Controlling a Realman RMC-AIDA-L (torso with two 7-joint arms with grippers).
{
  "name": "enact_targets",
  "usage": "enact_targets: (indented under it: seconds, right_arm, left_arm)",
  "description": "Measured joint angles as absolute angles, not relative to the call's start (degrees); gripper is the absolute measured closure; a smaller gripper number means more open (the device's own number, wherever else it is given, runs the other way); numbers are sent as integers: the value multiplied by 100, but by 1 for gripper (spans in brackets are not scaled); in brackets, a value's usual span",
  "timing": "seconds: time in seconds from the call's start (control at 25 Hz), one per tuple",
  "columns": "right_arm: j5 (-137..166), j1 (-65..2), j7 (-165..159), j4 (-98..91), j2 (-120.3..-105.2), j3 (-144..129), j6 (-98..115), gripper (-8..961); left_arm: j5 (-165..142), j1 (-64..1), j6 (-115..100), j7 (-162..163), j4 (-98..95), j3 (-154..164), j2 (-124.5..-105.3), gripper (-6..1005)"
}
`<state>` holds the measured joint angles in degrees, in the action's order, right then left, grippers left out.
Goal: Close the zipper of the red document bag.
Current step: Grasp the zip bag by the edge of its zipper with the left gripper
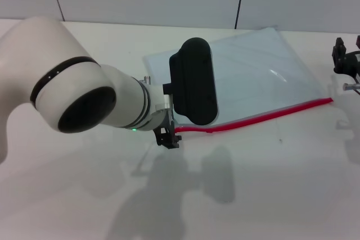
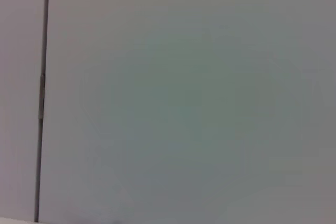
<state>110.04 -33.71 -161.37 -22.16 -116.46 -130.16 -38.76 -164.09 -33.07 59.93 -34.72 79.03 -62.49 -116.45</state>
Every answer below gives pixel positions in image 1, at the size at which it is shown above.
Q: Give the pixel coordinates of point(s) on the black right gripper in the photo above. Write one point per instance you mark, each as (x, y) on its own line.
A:
(350, 64)

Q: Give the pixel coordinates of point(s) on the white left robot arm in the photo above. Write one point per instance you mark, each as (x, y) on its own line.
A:
(56, 68)

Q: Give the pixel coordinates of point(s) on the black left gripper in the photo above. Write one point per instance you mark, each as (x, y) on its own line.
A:
(164, 131)

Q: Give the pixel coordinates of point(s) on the thin black vertical pole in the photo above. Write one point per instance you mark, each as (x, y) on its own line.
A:
(239, 6)

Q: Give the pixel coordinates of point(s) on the clear document bag red zipper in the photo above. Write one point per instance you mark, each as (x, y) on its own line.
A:
(253, 82)

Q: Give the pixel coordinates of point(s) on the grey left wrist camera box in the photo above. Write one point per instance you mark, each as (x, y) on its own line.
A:
(194, 82)

